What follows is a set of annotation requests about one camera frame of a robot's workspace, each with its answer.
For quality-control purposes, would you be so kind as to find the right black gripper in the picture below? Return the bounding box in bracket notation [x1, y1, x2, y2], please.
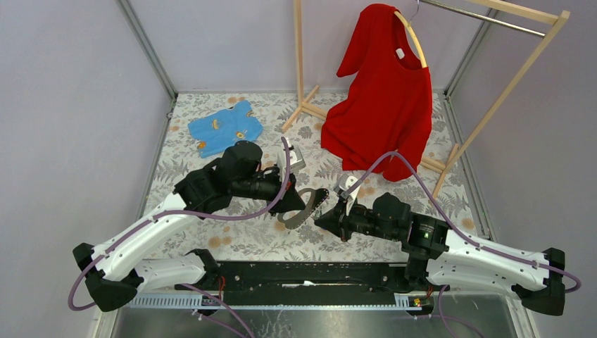
[314, 196, 401, 242]

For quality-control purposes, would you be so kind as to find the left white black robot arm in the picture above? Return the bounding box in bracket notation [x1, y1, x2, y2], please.
[73, 141, 306, 312]

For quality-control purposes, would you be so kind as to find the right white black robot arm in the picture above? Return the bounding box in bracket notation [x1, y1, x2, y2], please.
[315, 193, 565, 316]

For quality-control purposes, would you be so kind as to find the floral patterned table mat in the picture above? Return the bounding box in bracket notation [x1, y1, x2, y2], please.
[146, 93, 481, 263]

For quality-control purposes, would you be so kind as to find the wooden clothes rack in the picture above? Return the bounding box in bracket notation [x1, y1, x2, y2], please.
[282, 1, 570, 197]

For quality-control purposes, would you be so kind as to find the blue child t-shirt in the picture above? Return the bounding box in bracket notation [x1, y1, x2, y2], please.
[188, 101, 263, 158]

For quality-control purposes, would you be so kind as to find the red long sleeve shirt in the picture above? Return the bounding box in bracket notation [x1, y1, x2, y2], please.
[321, 4, 433, 182]

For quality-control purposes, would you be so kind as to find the wooden clothes hanger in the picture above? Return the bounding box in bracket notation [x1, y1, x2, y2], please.
[394, 0, 428, 68]

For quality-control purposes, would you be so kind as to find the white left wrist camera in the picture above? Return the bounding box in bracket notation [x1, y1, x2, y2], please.
[277, 141, 306, 181]

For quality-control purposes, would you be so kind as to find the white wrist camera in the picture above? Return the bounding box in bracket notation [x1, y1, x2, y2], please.
[277, 141, 306, 181]
[333, 174, 360, 215]

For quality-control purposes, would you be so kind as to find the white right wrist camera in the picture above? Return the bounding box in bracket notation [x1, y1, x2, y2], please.
[333, 174, 360, 215]

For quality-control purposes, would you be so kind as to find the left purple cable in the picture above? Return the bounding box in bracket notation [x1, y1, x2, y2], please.
[68, 136, 293, 312]

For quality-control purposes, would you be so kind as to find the purple cable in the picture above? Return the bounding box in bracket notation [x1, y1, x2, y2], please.
[68, 136, 293, 312]
[340, 150, 583, 295]

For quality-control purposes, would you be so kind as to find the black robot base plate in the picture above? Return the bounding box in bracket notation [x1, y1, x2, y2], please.
[186, 249, 441, 306]

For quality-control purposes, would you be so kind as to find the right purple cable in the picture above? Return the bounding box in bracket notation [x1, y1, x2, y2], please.
[340, 150, 583, 295]

